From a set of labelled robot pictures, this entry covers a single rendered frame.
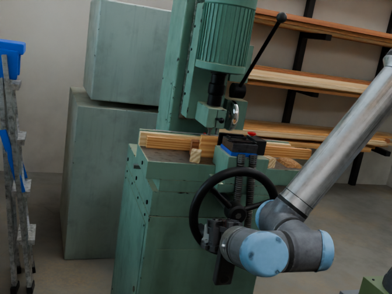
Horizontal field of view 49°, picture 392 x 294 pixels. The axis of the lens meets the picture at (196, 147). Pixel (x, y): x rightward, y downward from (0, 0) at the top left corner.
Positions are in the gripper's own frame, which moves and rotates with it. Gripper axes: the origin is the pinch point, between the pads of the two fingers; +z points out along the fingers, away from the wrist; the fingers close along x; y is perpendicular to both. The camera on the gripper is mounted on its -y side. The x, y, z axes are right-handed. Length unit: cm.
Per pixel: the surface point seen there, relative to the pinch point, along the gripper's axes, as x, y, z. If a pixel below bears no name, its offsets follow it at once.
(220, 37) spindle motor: -6, 64, 12
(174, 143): 2.6, 30.4, 30.6
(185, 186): 1.3, 15.3, 19.7
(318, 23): -154, 152, 178
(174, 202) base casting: 4.3, 10.0, 21.7
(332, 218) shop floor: -185, -8, 199
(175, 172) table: 5.2, 19.8, 18.1
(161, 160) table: 10.2, 23.3, 18.1
